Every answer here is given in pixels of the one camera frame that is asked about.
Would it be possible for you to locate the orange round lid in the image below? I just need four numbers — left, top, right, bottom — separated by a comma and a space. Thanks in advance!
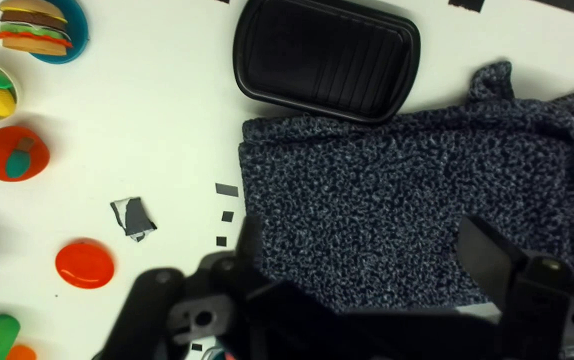
54, 237, 118, 293

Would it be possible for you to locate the crumpled grey tape piece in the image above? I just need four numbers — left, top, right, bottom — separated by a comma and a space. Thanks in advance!
108, 196, 161, 244

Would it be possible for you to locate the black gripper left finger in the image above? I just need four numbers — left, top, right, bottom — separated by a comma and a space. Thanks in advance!
234, 216, 268, 287

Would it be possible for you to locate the felt toy burger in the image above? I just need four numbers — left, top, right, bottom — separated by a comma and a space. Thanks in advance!
0, 0, 74, 60

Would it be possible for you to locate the dark blue knit blanket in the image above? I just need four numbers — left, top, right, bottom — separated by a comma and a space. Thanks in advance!
237, 59, 574, 317

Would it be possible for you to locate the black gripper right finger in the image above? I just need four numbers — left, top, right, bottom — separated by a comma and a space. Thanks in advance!
458, 216, 529, 317

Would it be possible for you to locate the black plastic food tray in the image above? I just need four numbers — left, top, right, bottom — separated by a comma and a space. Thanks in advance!
233, 0, 424, 129

